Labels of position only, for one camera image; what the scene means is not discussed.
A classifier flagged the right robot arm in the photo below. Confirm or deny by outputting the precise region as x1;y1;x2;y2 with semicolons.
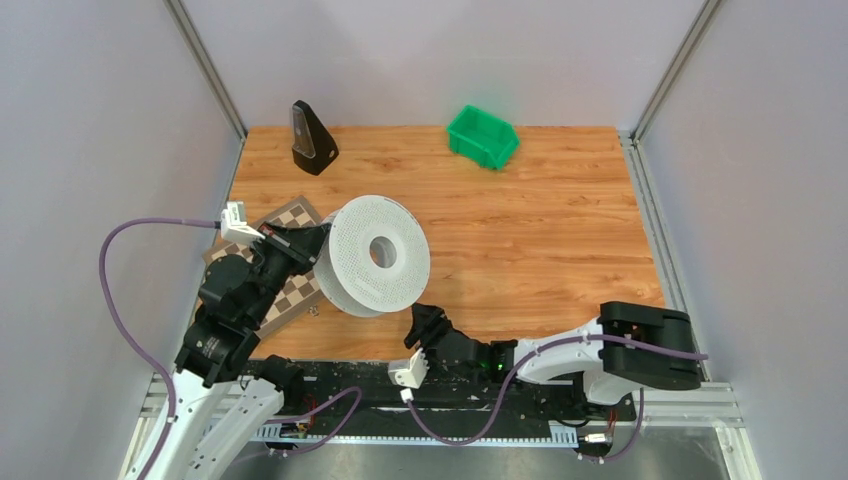
388;301;707;418

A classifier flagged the grey perforated cable spool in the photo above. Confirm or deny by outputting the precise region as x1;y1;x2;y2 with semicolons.
313;195;431;318

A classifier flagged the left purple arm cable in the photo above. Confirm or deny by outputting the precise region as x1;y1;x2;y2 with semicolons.
97;217;224;480

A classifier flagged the right aluminium frame post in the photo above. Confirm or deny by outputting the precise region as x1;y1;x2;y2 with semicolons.
630;0;724;144

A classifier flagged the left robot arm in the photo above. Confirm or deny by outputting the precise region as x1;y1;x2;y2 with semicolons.
126;220;330;479

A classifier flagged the aluminium frame post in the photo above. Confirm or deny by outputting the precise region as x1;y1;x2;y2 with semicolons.
163;0;248;143
630;0;724;144

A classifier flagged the white slotted cable duct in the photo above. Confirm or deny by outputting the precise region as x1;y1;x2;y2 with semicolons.
251;423;579;448

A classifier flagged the wooden chessboard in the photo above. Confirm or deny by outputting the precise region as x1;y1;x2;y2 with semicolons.
202;196;324;339

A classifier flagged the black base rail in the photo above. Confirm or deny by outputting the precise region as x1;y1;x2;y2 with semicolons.
279;361;636;439

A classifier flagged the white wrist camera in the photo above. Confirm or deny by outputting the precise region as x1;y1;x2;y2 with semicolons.
220;201;266;245
388;349;429;389

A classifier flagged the left aluminium frame post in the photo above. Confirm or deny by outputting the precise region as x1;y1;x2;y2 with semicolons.
163;0;248;143

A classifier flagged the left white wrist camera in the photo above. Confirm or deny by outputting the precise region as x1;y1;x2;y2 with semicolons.
220;201;266;245

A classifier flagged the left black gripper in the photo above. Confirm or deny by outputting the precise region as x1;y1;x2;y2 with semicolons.
245;219;333;326

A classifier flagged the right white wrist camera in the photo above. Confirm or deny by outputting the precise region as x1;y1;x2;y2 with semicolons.
388;349;429;389

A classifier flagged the green plastic bin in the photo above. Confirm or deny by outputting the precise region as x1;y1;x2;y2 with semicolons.
446;105;520;171

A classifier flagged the black metronome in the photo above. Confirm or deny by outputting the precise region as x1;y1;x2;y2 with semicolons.
290;100;340;176

